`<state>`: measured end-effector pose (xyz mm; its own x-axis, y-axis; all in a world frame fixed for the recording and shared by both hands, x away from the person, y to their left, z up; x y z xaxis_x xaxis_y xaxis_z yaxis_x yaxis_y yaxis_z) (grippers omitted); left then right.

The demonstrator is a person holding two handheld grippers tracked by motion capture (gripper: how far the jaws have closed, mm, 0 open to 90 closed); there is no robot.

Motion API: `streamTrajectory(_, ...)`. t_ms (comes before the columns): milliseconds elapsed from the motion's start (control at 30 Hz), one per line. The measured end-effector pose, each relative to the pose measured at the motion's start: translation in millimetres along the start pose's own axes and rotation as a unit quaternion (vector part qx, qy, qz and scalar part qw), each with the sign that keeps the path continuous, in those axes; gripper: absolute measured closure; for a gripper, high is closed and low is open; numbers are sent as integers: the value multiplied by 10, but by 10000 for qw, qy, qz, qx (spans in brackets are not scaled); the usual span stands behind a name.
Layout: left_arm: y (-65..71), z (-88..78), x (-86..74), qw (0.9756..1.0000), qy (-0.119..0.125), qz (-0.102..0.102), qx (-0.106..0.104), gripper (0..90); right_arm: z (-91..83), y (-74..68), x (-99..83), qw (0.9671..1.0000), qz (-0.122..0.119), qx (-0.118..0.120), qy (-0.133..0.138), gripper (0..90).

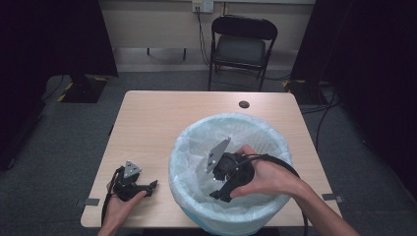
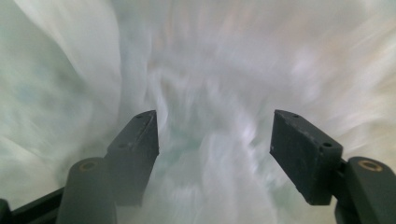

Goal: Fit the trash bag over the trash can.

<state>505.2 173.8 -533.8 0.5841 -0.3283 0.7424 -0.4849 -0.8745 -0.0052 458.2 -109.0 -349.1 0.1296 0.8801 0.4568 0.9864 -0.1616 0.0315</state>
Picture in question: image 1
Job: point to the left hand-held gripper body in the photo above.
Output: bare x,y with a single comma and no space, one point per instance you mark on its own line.
126,188

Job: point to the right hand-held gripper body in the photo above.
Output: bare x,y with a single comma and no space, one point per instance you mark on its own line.
234,172

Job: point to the white plastic bag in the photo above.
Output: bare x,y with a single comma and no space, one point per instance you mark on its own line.
190,164

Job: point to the person's left hand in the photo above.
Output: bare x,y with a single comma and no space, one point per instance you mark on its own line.
119,209

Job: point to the person's right hand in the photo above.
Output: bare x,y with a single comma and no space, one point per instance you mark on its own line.
272,177

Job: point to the black table grommet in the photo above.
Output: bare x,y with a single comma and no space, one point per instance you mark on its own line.
244,104

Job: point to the black stand base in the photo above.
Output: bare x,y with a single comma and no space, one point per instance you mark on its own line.
306,93
86,90

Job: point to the black folding chair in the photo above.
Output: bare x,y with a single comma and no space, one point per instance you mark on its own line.
241,49

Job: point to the black curtain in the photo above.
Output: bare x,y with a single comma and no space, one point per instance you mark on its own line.
42,49
370,65

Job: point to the grey table bracket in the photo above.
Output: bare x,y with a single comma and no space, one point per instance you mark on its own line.
332,197
88,202

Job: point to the white wall outlet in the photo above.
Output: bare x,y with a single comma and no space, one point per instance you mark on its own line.
202,5

